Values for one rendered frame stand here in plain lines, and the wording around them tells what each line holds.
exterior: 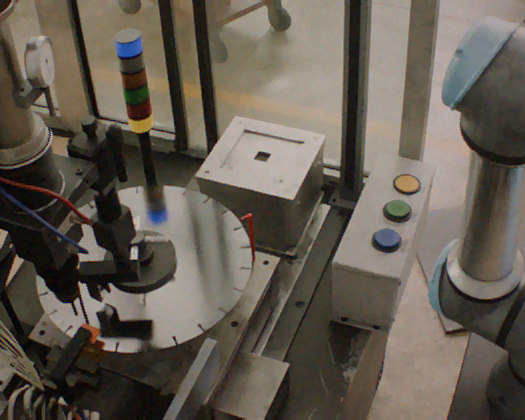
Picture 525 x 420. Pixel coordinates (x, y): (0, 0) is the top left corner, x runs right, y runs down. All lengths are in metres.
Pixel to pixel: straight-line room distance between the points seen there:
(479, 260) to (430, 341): 1.21
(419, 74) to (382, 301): 0.38
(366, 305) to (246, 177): 0.30
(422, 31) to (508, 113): 0.48
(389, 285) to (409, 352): 1.01
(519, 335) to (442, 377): 1.07
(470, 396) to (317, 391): 0.25
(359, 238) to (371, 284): 0.08
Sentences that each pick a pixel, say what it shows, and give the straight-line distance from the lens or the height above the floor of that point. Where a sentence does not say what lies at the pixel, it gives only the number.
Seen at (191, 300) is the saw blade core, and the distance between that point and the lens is 1.05.
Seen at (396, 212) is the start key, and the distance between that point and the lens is 1.22.
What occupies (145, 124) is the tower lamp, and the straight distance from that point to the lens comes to 1.29.
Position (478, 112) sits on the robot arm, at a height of 1.31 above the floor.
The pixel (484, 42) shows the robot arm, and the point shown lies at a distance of 0.76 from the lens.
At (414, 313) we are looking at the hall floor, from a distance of 2.24.
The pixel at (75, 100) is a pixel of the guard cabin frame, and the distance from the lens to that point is 1.65.
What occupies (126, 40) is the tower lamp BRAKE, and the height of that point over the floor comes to 1.16.
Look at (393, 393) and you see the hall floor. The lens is 2.07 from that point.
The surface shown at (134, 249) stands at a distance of 1.06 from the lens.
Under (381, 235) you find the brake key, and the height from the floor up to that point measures 0.91.
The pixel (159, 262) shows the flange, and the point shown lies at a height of 0.96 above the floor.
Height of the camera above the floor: 1.76
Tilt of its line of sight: 45 degrees down
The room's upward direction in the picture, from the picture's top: 3 degrees counter-clockwise
